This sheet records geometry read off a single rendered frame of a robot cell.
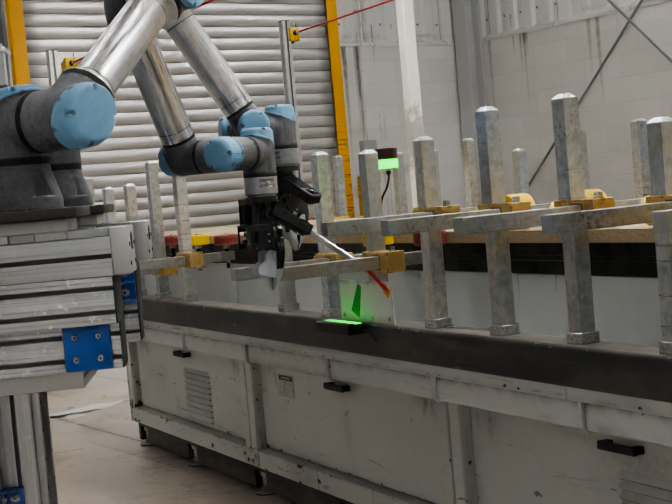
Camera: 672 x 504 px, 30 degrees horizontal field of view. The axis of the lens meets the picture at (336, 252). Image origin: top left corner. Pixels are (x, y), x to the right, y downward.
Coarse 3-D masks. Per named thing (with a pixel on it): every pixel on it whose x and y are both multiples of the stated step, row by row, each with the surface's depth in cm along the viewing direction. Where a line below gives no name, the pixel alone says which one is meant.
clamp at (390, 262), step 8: (360, 256) 303; (368, 256) 299; (384, 256) 292; (392, 256) 292; (400, 256) 293; (384, 264) 293; (392, 264) 292; (400, 264) 293; (376, 272) 297; (384, 272) 293; (392, 272) 292
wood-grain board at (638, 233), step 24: (240, 240) 413; (312, 240) 367; (336, 240) 354; (360, 240) 342; (408, 240) 320; (456, 240) 300; (480, 240) 291; (528, 240) 275; (552, 240) 268; (600, 240) 254; (624, 240) 248; (648, 240) 242
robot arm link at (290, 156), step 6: (276, 150) 311; (282, 150) 311; (288, 150) 311; (294, 150) 312; (276, 156) 312; (282, 156) 311; (288, 156) 311; (294, 156) 312; (276, 162) 311; (282, 162) 311; (288, 162) 311; (294, 162) 312
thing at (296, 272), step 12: (408, 252) 300; (420, 252) 300; (312, 264) 287; (324, 264) 288; (336, 264) 289; (348, 264) 291; (360, 264) 292; (372, 264) 294; (408, 264) 299; (288, 276) 284; (300, 276) 285; (312, 276) 286
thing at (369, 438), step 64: (256, 256) 411; (448, 256) 311; (512, 256) 287; (640, 256) 249; (640, 320) 250; (128, 384) 542; (192, 384) 481; (256, 384) 426; (320, 384) 386; (256, 448) 427; (320, 448) 391; (384, 448) 355; (448, 448) 319; (512, 448) 300; (576, 448) 278; (640, 448) 258
